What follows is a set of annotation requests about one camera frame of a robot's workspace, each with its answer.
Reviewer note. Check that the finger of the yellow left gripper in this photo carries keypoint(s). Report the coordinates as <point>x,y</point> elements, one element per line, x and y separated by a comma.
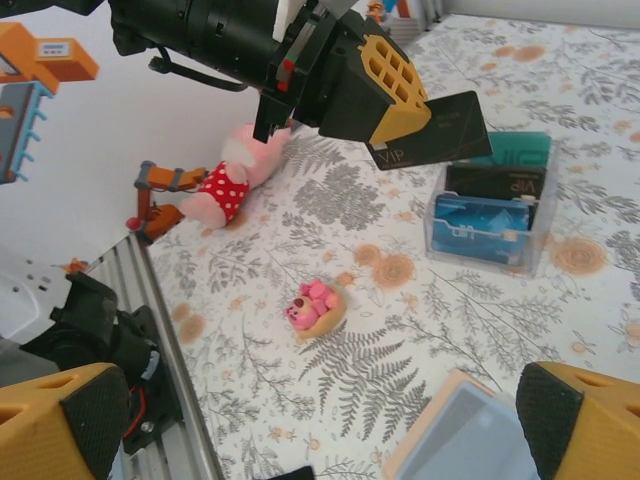
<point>365,100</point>

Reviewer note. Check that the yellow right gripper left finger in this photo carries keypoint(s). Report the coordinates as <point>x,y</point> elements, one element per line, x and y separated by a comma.
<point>45,430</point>

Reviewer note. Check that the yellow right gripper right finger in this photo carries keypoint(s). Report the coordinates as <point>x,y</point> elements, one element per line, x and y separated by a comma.
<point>590,430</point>

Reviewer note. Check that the black VIP card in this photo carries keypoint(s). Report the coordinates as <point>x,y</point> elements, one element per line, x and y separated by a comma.
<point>450,135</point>
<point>490,182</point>

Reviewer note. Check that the beige and blue card wallet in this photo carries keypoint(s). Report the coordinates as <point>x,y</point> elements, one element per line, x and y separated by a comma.
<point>450,440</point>

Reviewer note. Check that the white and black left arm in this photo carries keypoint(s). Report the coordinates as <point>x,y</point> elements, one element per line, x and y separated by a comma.
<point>25,295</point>

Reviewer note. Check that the teal plastic card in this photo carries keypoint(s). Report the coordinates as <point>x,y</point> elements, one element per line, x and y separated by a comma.
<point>515,150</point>

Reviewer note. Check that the blue plastic card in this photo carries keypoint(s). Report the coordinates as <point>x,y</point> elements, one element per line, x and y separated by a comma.
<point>475,230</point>

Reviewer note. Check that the clear acrylic card stand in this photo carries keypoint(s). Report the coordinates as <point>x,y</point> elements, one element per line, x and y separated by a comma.
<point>542,240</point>

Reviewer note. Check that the pink plush doll polka dress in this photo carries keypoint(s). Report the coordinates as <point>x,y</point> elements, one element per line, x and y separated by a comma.
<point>225,190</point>

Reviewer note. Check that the small pink bear figurine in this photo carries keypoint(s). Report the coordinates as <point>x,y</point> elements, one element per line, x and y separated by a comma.
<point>315,305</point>

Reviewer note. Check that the floral printed tablecloth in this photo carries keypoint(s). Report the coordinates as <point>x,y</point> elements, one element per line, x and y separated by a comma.
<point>400,325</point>

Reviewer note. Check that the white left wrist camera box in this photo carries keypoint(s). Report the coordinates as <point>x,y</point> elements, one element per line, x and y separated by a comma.
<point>290,20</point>

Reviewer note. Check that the blue and orange wall sticker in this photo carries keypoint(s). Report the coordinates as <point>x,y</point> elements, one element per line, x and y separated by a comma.
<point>395,12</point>

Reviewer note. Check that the aluminium extrusion frame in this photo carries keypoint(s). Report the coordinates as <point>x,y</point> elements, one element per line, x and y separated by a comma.
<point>185,425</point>

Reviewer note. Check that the orange block wall sticker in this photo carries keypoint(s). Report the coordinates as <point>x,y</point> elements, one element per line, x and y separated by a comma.
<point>40,65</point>

